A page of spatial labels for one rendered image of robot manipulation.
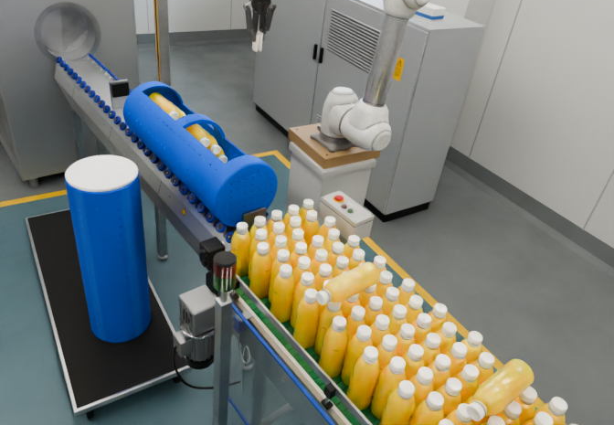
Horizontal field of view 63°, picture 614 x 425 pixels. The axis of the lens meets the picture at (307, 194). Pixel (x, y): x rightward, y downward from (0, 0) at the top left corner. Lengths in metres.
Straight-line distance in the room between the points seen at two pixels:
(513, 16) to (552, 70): 0.54
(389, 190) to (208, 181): 1.98
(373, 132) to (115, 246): 1.19
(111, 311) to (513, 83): 3.36
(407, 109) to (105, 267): 2.07
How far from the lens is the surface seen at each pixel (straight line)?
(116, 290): 2.42
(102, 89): 3.28
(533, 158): 4.36
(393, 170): 3.55
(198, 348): 1.95
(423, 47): 3.22
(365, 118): 2.18
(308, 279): 1.56
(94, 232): 2.22
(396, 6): 2.08
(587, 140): 4.11
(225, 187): 1.84
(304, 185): 2.51
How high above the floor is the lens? 2.16
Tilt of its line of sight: 33 degrees down
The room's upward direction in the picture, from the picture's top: 8 degrees clockwise
